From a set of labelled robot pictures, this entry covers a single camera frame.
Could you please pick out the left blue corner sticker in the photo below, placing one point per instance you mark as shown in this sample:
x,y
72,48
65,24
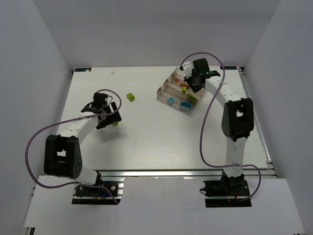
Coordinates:
x,y
82,70

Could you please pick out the lime green square lego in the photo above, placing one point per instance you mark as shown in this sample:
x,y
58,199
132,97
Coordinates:
x,y
184,89

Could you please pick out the clear tiered plastic organizer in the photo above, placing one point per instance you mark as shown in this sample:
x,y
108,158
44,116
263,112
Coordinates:
x,y
172,89

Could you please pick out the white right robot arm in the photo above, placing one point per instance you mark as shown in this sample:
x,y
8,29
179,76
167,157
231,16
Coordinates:
x,y
237,119

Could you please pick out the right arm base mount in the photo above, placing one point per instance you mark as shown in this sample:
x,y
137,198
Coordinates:
x,y
216,195

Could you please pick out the right blue corner sticker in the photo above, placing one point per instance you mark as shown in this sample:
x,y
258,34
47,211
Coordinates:
x,y
228,67

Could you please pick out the lime green long lego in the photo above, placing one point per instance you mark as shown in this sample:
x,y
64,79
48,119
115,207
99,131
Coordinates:
x,y
191,97

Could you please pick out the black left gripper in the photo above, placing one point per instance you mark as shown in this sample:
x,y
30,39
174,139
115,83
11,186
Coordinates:
x,y
107,117

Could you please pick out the small light blue lego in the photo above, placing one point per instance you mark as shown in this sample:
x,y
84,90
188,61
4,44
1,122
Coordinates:
x,y
170,101

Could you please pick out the blue corner sticker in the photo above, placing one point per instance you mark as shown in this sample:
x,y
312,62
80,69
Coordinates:
x,y
82,70
228,67

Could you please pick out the teal flower face lego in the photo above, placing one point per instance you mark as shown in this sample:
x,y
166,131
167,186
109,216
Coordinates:
x,y
185,106

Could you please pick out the lime green lego brick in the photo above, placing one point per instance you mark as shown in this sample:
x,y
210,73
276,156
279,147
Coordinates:
x,y
130,97

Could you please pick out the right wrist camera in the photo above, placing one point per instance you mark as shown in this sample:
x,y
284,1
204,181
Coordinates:
x,y
187,68

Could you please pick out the aluminium table edge rail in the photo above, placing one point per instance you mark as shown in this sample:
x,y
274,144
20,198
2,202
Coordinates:
x,y
181,173

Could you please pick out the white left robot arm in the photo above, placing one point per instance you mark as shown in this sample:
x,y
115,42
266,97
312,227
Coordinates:
x,y
63,156

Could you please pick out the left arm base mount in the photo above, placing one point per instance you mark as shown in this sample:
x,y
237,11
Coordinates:
x,y
107,192

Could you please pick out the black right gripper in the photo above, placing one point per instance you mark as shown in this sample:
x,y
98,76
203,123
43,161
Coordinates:
x,y
194,83

